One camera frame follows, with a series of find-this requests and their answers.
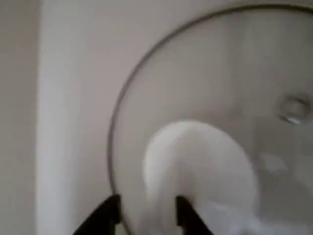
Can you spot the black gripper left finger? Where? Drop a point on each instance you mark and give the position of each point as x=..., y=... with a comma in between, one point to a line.
x=102, y=218

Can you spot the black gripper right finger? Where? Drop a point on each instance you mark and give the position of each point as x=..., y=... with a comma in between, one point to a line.
x=192, y=220

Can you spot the glass lid with white knob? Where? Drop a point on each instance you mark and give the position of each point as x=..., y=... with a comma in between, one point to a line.
x=195, y=98

